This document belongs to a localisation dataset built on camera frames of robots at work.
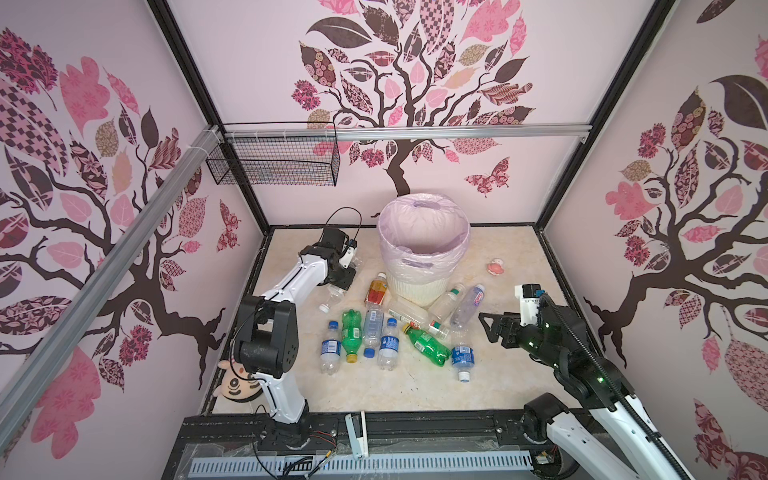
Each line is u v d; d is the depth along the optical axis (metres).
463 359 0.80
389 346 0.83
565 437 0.59
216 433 0.74
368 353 0.85
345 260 0.85
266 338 0.48
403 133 0.93
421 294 0.90
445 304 0.96
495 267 1.05
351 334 0.85
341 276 0.83
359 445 0.70
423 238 1.01
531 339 0.59
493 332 0.63
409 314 0.93
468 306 0.96
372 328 0.87
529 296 0.61
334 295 0.90
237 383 0.74
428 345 0.83
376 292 0.95
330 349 0.83
